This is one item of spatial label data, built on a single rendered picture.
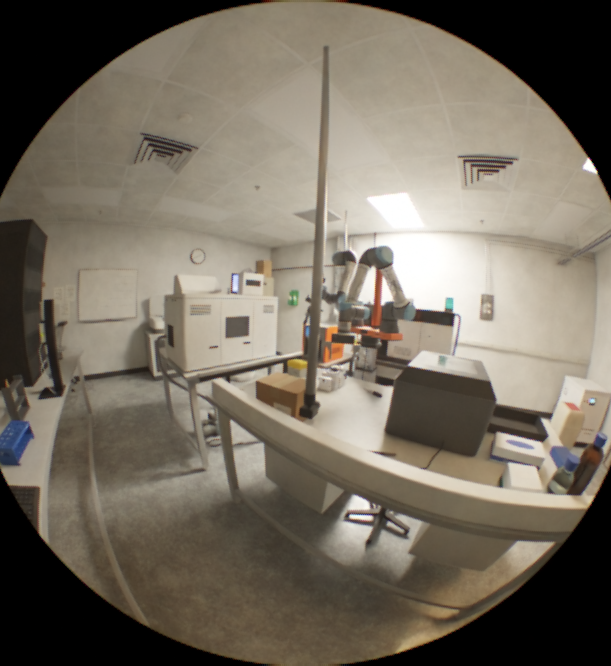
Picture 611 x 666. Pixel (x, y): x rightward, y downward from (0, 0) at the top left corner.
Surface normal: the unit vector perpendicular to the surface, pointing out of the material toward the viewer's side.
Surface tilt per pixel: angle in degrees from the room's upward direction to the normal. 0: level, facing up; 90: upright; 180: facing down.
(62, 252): 90
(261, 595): 0
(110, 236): 90
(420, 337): 90
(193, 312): 90
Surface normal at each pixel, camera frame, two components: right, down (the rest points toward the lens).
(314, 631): 0.06, -0.99
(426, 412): -0.64, 0.07
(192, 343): 0.77, 0.14
